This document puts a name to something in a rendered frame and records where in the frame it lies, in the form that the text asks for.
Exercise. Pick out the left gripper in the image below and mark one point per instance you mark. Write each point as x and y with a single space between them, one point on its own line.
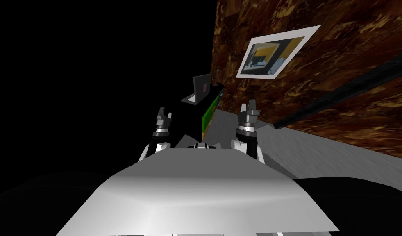
163 122

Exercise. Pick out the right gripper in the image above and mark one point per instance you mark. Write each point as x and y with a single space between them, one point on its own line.
249 118

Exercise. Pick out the black desk with green side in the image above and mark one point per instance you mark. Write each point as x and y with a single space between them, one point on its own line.
209 114

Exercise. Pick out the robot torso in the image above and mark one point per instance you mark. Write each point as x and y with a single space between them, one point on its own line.
191 193

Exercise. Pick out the white framed wall picture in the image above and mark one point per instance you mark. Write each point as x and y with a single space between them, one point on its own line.
273 54

